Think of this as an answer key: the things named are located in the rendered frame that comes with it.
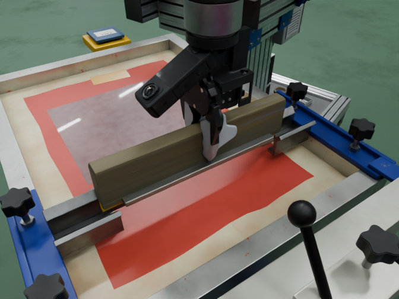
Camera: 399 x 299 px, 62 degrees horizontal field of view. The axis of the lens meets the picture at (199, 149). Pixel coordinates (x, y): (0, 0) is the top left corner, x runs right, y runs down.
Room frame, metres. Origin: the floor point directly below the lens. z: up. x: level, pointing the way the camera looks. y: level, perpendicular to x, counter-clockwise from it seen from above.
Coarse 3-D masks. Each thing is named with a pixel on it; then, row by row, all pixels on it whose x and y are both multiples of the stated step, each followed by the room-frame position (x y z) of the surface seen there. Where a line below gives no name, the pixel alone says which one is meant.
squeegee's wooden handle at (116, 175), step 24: (240, 120) 0.45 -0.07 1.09; (264, 120) 0.49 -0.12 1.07; (144, 144) 0.38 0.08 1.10; (168, 144) 0.38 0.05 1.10; (192, 144) 0.40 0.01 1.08; (240, 144) 0.46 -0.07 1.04; (96, 168) 0.33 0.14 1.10; (120, 168) 0.34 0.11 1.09; (144, 168) 0.36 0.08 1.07; (168, 168) 0.38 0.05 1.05; (96, 192) 0.33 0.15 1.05; (120, 192) 0.33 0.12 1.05
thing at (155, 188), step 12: (252, 144) 0.46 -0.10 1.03; (264, 144) 0.47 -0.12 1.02; (216, 156) 0.43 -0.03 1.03; (228, 156) 0.43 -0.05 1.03; (192, 168) 0.40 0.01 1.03; (204, 168) 0.40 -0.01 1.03; (168, 180) 0.37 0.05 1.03; (180, 180) 0.37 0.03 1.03; (144, 192) 0.34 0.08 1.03; (156, 192) 0.35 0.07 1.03; (132, 204) 0.33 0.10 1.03
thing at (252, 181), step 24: (144, 72) 0.88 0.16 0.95; (120, 96) 0.75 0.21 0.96; (144, 120) 0.64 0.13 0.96; (168, 120) 0.64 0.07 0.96; (216, 168) 0.48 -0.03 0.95; (240, 168) 0.48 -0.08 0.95; (264, 168) 0.48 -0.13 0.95; (288, 168) 0.48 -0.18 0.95; (216, 192) 0.42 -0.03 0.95; (240, 192) 0.42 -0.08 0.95; (264, 192) 0.42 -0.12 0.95; (240, 216) 0.36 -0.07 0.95
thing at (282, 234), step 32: (64, 64) 0.86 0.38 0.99; (96, 64) 0.90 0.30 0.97; (256, 96) 0.69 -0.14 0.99; (0, 128) 0.56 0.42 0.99; (0, 160) 0.47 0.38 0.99; (352, 192) 0.38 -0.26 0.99; (288, 224) 0.32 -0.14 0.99; (320, 224) 0.33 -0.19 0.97; (224, 256) 0.26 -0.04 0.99; (256, 256) 0.26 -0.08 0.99; (192, 288) 0.21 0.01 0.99; (224, 288) 0.23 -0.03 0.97
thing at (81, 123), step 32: (32, 96) 0.75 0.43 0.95; (64, 96) 0.75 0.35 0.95; (96, 96) 0.75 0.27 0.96; (64, 128) 0.61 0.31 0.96; (96, 128) 0.61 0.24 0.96; (128, 128) 0.61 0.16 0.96; (64, 160) 0.50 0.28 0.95; (160, 192) 0.42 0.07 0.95; (192, 192) 0.42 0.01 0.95; (128, 224) 0.34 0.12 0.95; (160, 224) 0.34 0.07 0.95; (192, 224) 0.34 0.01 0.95; (224, 224) 0.34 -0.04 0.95; (128, 256) 0.28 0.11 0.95; (160, 256) 0.28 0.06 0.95
